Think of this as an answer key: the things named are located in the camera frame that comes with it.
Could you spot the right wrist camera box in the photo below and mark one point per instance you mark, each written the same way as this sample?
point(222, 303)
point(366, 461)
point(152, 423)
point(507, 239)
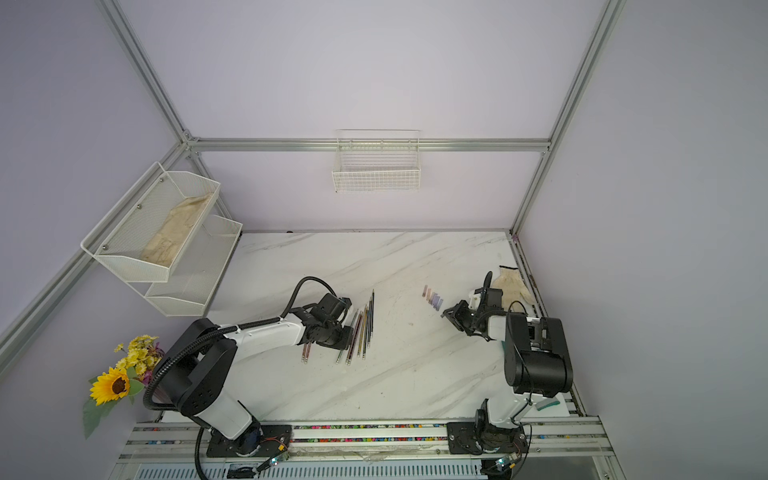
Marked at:
point(477, 300)

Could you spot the aluminium frame profile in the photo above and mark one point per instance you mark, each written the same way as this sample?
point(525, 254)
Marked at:
point(20, 335)

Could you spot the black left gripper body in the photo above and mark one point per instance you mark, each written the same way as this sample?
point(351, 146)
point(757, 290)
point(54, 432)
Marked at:
point(337, 337)

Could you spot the white wire wall basket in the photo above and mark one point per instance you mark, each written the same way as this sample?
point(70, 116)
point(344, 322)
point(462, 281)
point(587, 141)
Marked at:
point(371, 160)

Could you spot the white mesh wall shelf upper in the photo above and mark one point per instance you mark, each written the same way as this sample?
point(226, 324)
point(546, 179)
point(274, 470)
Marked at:
point(120, 237)

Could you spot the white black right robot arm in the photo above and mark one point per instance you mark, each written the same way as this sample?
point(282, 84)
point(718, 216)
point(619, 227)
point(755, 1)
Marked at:
point(536, 365)

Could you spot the cream knitted work glove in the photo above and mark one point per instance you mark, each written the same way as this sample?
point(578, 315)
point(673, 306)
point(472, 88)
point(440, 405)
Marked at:
point(513, 288)

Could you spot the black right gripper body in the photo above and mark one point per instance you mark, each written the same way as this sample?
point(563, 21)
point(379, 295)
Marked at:
point(481, 314)

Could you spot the red pencil with orange cap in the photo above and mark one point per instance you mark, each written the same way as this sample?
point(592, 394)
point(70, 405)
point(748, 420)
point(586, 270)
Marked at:
point(306, 352)

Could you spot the white mesh wall shelf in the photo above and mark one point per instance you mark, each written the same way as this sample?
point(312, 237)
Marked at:
point(120, 237)
point(192, 284)

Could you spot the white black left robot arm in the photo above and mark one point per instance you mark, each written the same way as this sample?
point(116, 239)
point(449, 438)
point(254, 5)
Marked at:
point(191, 379)

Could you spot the green rubber work glove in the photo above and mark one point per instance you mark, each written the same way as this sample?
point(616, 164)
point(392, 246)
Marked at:
point(546, 405)

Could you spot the white mesh wall shelf lower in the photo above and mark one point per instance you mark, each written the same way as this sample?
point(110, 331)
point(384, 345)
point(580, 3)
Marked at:
point(192, 284)

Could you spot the artificial sunflower bouquet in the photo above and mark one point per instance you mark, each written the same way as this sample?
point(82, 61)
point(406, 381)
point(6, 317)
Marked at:
point(123, 381)

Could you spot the yellow pencil with clear cap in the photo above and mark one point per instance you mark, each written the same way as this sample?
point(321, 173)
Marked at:
point(361, 333)

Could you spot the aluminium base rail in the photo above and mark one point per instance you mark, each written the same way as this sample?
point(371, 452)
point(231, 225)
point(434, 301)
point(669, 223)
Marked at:
point(549, 448)

